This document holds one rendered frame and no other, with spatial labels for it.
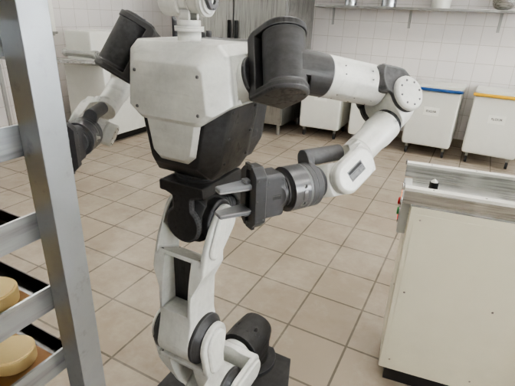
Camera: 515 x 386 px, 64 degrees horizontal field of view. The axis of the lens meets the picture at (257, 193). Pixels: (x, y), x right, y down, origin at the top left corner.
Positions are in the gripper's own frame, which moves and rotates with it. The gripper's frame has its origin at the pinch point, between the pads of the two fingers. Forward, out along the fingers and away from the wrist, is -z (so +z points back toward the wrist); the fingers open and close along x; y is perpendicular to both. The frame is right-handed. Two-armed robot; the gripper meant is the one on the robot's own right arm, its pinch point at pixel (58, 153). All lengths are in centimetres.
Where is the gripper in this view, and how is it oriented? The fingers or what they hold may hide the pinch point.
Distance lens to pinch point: 103.7
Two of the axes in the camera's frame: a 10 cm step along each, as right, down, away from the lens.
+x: 0.4, -9.2, -4.0
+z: -0.3, -4.0, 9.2
